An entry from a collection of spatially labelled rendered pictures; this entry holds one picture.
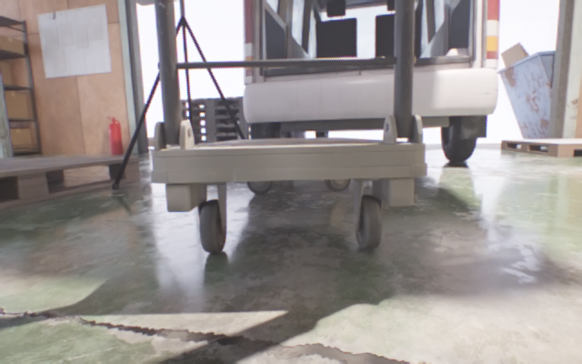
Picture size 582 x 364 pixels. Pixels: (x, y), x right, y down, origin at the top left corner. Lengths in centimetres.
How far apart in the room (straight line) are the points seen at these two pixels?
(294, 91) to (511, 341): 173
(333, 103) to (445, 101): 60
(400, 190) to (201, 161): 27
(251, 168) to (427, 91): 159
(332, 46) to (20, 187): 333
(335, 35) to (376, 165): 364
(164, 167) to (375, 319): 33
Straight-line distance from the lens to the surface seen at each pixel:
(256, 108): 205
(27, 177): 145
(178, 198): 47
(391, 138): 45
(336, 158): 43
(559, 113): 439
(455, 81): 198
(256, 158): 43
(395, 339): 39
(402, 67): 47
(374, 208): 58
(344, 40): 402
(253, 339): 39
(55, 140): 619
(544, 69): 481
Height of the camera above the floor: 22
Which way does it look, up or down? 8 degrees down
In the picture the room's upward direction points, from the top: 1 degrees counter-clockwise
